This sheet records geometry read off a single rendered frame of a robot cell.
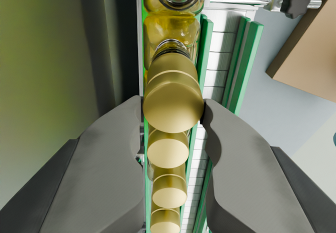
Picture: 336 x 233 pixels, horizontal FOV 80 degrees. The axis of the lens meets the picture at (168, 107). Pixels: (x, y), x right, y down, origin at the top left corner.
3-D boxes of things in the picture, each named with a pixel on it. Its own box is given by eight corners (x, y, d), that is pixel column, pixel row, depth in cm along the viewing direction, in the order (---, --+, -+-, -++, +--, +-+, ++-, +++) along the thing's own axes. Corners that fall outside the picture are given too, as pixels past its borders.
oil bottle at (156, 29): (153, -2, 35) (139, 21, 17) (186, 0, 35) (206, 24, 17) (153, 32, 38) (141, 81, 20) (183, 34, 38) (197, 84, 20)
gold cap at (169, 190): (148, 167, 23) (144, 203, 19) (162, 147, 21) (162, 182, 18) (175, 177, 24) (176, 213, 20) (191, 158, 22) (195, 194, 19)
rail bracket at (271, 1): (196, -17, 33) (210, -14, 23) (296, -11, 34) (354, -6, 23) (194, 4, 35) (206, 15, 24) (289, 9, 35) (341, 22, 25)
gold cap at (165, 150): (149, 105, 19) (144, 137, 15) (187, 106, 19) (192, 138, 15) (149, 134, 21) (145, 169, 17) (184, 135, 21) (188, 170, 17)
